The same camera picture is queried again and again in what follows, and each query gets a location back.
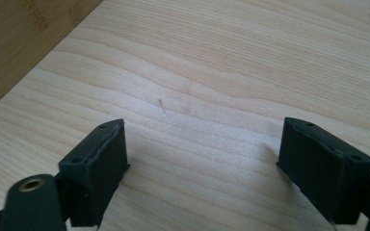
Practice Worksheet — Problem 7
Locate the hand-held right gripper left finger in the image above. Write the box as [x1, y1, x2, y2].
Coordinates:
[58, 118, 131, 228]

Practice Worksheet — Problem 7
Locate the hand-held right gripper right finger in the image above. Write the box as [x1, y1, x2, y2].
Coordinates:
[276, 116, 370, 225]

